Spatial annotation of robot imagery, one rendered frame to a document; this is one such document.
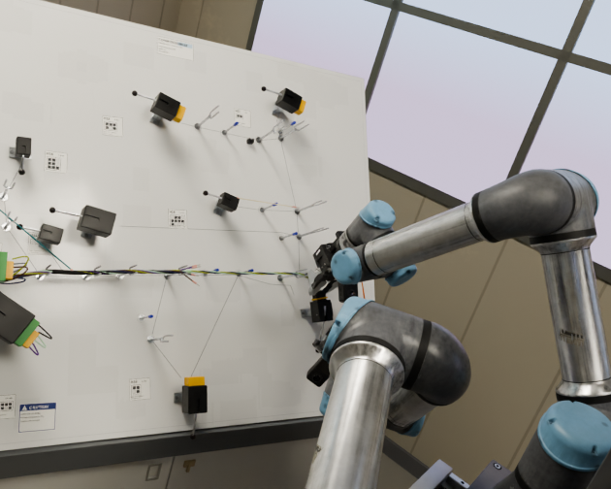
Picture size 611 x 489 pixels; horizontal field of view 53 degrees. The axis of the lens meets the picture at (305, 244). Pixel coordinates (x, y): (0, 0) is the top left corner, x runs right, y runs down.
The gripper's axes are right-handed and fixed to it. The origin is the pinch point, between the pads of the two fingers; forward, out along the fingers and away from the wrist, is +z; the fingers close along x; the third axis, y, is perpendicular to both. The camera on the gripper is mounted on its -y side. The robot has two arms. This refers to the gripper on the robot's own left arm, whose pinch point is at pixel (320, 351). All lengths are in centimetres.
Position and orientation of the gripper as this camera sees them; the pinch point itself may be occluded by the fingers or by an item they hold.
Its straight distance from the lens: 166.4
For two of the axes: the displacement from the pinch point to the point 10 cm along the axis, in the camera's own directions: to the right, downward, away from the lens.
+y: 6.0, -7.7, 2.2
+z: -2.0, 1.2, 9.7
